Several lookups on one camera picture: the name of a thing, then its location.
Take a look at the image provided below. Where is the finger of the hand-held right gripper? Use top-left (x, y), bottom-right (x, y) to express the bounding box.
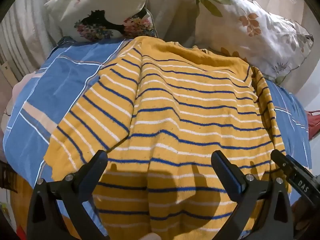
top-left (271, 149), bottom-right (292, 179)

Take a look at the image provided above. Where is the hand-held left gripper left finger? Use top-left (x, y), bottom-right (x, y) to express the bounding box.
top-left (26, 150), bottom-right (111, 240)

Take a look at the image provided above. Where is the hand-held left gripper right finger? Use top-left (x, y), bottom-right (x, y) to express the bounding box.
top-left (211, 150), bottom-right (294, 240)

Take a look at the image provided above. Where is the yellow striped sweater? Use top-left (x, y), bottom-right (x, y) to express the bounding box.
top-left (43, 36), bottom-right (292, 238)

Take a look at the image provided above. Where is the red cloth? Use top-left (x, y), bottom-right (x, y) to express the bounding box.
top-left (307, 112), bottom-right (320, 141)

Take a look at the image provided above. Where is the blue plaid bed sheet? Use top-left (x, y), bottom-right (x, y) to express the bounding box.
top-left (2, 37), bottom-right (312, 239)

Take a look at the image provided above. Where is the white leaf print pillow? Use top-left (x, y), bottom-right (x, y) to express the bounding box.
top-left (191, 0), bottom-right (314, 85)

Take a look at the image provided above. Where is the white pillow with flower bouquets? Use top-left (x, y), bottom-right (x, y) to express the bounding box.
top-left (44, 0), bottom-right (159, 42)

